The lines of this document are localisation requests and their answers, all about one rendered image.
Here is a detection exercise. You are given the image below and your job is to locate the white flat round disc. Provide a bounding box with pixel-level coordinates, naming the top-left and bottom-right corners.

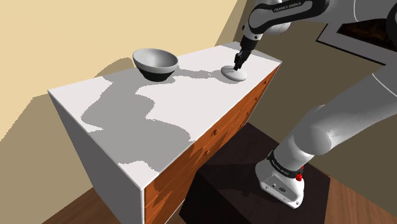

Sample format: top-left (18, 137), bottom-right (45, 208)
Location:
top-left (220, 65), bottom-right (248, 82)

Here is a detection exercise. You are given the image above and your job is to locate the white chest with wooden drawers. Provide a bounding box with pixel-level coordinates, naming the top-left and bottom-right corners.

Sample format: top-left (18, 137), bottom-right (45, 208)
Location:
top-left (47, 41), bottom-right (282, 224)

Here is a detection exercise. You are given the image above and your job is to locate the grey bowl with black base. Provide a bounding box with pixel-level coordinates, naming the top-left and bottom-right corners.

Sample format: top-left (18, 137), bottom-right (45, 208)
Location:
top-left (132, 48), bottom-right (179, 83)

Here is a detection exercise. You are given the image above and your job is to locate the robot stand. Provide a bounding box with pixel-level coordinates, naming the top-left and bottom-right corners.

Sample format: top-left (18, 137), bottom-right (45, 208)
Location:
top-left (179, 122), bottom-right (331, 224)

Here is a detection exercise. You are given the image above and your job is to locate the grey framed dark wall picture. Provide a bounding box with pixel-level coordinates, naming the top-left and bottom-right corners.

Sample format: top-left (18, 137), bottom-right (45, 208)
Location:
top-left (316, 18), bottom-right (397, 66)

